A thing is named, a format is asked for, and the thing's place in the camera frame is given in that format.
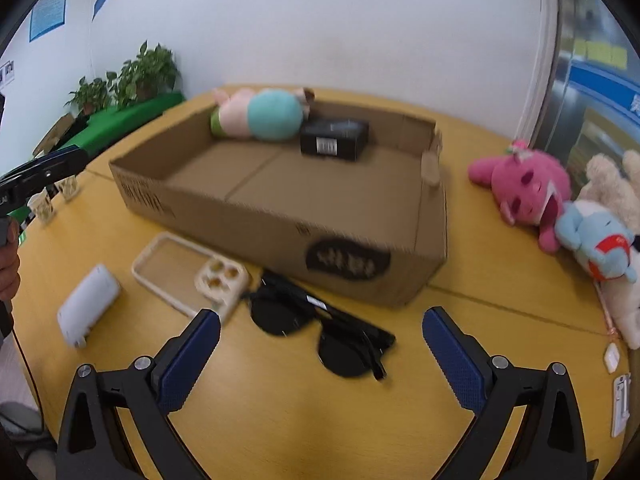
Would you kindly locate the blue framed wall poster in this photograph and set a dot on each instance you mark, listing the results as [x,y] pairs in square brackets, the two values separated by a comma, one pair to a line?
[48,10]

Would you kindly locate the cream plush toy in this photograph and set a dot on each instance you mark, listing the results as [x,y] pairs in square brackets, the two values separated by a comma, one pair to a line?
[605,175]

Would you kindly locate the light blue plush toy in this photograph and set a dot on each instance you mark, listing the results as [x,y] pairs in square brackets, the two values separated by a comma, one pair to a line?
[595,240]

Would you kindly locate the pink and teal plush pig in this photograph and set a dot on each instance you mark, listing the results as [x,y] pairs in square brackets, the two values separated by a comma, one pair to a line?
[270,115]

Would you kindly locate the small potted green plant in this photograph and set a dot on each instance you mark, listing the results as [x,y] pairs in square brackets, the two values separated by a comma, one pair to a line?
[90,92]

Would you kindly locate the white power bank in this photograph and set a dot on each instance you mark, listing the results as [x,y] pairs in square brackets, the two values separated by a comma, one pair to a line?
[87,305]

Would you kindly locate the large potted green plant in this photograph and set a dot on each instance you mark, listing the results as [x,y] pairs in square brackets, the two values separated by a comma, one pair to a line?
[147,72]

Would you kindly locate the brown cardboard box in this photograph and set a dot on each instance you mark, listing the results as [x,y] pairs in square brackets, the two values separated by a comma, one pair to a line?
[200,200]

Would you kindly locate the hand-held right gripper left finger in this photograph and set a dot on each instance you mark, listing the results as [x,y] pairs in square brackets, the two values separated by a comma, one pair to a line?
[192,360]

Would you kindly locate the cream phone case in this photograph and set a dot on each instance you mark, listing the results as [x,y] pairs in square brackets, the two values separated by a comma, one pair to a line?
[220,280]

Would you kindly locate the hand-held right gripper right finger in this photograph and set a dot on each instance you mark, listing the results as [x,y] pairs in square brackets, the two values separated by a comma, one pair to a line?
[455,360]

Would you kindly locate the leaf print paper cup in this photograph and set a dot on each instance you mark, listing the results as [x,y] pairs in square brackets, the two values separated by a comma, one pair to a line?
[69,189]
[44,210]

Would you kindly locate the small brown carton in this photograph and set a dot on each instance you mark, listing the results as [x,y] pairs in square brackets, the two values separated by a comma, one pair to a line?
[56,132]

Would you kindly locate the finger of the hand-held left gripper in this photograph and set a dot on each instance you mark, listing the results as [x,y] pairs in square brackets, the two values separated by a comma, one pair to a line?
[62,159]

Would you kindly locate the person's left hand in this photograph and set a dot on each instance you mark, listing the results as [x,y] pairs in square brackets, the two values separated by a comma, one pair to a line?
[7,272]

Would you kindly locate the pink plush toy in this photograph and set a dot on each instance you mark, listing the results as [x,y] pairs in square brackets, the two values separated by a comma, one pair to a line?
[525,185]

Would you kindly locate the black box with white label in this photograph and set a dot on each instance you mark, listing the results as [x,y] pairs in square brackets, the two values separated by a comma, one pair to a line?
[335,140]

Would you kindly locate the wooden desktop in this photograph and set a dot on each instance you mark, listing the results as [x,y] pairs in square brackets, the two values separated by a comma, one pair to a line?
[300,410]

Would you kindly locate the black sunglasses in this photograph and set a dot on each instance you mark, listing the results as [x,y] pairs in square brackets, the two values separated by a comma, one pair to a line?
[280,315]

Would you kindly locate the small white tag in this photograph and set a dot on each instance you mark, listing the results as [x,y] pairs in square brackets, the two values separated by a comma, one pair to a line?
[611,357]

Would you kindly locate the glass door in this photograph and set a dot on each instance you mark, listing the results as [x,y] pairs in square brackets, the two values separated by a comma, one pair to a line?
[595,60]

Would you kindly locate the green table cloth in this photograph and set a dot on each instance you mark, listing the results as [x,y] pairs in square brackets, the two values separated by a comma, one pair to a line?
[120,122]

